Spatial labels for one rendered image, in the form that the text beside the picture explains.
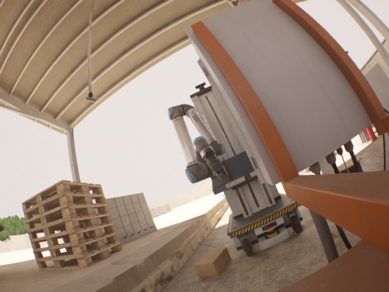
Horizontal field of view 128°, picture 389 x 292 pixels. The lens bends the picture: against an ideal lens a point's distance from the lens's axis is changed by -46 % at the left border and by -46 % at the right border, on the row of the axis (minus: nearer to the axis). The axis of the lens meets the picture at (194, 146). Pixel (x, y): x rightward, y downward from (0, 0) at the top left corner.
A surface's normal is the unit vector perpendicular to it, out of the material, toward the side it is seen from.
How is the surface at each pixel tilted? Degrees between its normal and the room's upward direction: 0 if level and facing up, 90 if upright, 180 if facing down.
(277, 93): 90
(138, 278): 88
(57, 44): 172
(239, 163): 90
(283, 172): 90
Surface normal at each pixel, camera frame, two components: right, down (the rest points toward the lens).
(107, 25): 0.33, 0.85
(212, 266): -0.51, -0.05
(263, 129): -0.30, -0.16
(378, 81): -0.93, 0.35
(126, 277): 0.88, -0.43
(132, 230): 0.80, -0.46
